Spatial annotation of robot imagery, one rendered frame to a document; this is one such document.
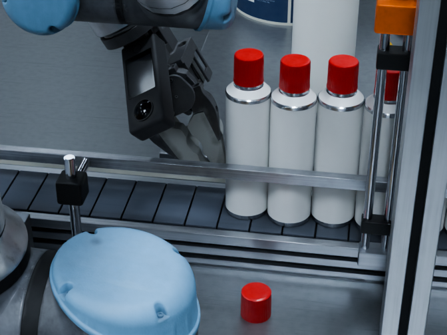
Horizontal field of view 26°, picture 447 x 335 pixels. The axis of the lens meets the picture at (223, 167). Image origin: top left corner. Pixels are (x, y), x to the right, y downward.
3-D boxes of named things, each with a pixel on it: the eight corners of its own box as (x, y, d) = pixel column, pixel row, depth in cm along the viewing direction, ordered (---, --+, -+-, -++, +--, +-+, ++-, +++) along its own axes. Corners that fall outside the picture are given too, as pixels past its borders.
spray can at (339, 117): (345, 200, 118) (357, 47, 107) (360, 224, 114) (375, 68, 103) (304, 206, 117) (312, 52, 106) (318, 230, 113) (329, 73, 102)
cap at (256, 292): (275, 307, 109) (275, 284, 107) (265, 326, 106) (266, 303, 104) (246, 300, 110) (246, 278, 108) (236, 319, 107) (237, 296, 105)
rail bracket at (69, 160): (106, 247, 118) (96, 131, 109) (90, 285, 112) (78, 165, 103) (80, 245, 119) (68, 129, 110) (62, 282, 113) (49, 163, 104)
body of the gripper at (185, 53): (217, 76, 115) (165, -10, 110) (205, 111, 108) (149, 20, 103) (164, 100, 118) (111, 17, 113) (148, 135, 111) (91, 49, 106)
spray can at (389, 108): (404, 218, 115) (424, 62, 104) (388, 240, 111) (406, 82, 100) (364, 205, 117) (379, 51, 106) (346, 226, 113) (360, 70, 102)
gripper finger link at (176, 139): (226, 155, 119) (187, 94, 115) (218, 181, 114) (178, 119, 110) (204, 164, 120) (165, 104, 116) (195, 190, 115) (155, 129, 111)
